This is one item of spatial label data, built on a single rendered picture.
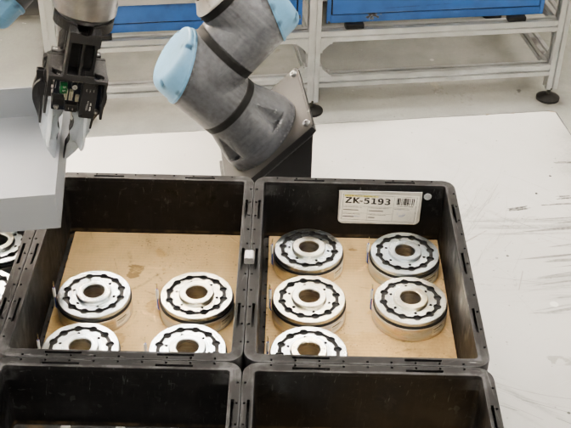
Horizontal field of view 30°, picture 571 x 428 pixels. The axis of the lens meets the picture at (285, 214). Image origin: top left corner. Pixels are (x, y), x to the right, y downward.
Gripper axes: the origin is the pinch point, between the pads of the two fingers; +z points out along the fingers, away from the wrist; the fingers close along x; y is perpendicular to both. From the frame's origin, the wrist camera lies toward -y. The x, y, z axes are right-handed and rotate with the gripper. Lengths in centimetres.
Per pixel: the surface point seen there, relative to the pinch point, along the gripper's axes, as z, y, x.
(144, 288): 21.9, 1.0, 14.8
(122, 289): 19.9, 4.1, 11.2
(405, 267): 10, 7, 51
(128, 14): 63, -185, 34
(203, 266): 19.7, -2.6, 23.7
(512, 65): 57, -177, 163
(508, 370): 22, 14, 69
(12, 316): 16.3, 15.6, -4.3
